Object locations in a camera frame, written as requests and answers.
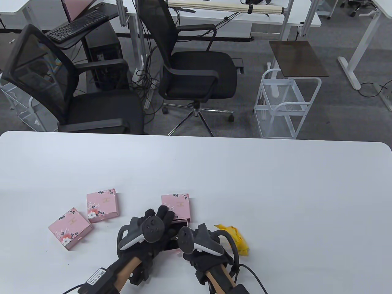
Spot pink floral gift box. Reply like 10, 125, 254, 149
48, 207, 93, 251
87, 188, 119, 223

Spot black office chair base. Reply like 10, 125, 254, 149
339, 0, 374, 18

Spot tangle of black cables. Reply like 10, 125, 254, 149
131, 37, 163, 123

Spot black mesh office chair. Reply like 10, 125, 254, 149
137, 0, 244, 137
1, 24, 149, 135

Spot person's left hand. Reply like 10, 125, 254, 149
116, 206, 175, 261

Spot black floor cable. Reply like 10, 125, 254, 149
358, 78, 392, 98

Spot black computer tower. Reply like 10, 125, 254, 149
85, 21, 129, 91

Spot person's right forearm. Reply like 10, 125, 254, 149
204, 266, 236, 294

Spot person's left forearm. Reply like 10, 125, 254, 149
115, 257, 144, 291

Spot black braided cable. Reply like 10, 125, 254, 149
236, 263, 268, 294
61, 283, 85, 294

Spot person's right hand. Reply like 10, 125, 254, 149
182, 247, 235, 272

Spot yellow cloth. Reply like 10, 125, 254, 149
214, 224, 250, 257

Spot white desk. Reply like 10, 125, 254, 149
0, 0, 66, 31
337, 0, 392, 112

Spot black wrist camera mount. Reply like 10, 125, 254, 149
196, 269, 215, 291
129, 257, 153, 287

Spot black keyboard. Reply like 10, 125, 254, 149
46, 12, 110, 43

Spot white wire trolley cart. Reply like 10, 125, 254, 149
253, 69, 322, 140
0, 72, 51, 132

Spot dark wooden side table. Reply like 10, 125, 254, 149
266, 40, 330, 95

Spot pink screen laptop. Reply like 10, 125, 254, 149
61, 0, 98, 22

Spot rolled beige mat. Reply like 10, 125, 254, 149
168, 0, 285, 16

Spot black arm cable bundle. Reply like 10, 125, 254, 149
106, 256, 138, 276

